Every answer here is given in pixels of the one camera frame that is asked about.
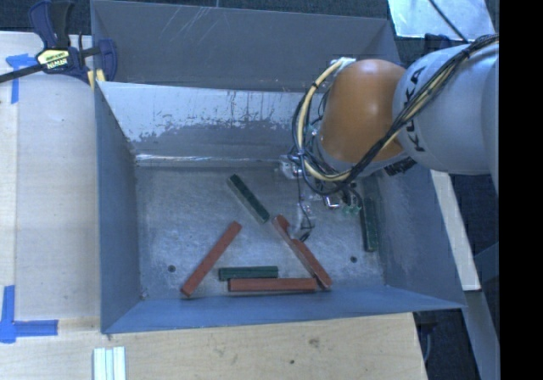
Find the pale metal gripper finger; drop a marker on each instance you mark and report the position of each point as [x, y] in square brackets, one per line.
[305, 236]
[306, 209]

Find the red-brown flat block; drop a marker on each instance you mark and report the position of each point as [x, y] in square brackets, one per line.
[311, 261]
[212, 258]
[271, 285]

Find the dark green flat block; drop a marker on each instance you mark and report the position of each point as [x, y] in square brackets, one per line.
[249, 200]
[370, 230]
[248, 273]

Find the grey metal bin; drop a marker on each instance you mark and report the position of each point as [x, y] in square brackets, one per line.
[186, 208]

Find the pale wood board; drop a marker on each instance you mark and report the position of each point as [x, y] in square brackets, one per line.
[55, 183]

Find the black cylinder on white bracket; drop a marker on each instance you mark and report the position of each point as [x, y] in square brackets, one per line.
[350, 195]

